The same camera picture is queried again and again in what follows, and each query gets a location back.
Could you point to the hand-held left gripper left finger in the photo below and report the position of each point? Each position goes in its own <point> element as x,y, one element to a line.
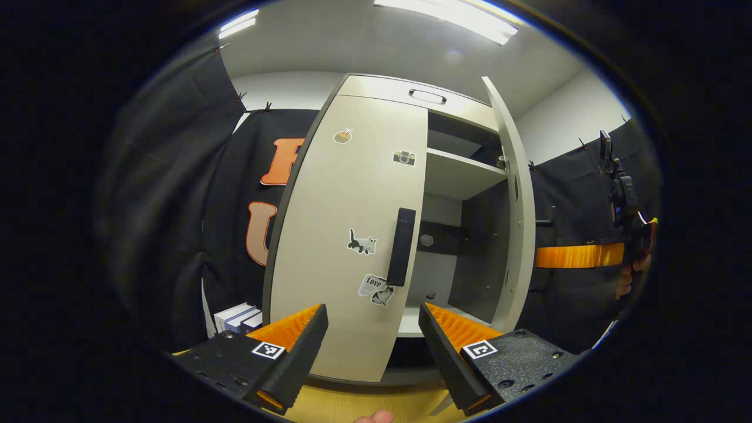
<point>305,352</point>

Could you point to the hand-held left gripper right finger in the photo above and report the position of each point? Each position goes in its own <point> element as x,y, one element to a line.
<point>443,358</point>

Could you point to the large ceiling light panel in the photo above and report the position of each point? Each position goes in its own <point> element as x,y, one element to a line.
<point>452,17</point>

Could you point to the beige cabinet drawer front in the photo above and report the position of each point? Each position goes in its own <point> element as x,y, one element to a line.
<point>376,88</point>

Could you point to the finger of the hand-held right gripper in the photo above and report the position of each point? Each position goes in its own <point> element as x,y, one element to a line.
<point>578,255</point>

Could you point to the white cabinet shelf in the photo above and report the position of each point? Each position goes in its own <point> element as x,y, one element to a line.
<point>458,173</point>

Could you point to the beige double-door shoe cabinet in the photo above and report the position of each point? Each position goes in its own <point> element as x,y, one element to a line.
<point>482,247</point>

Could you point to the small ceiling light panel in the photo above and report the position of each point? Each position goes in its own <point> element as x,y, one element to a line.
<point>238,24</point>

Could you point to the beige cabinet door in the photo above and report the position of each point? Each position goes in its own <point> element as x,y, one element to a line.
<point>335,205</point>
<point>523,194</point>

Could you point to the metal door hinge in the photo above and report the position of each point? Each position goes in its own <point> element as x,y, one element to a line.
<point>501,163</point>

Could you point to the white frame pole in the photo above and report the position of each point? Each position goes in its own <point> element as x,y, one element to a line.
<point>208,311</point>

